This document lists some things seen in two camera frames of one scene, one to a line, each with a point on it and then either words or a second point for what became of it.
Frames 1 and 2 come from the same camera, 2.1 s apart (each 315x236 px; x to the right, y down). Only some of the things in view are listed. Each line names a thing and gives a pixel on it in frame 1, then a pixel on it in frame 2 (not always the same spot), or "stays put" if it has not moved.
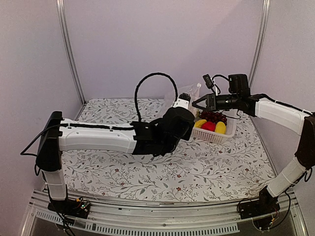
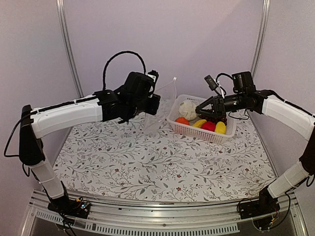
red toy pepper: x=209 y=126 stays put
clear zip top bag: x=193 y=91 to x=152 y=122
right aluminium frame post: x=266 y=7 stays put
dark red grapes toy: x=213 y=116 stays put
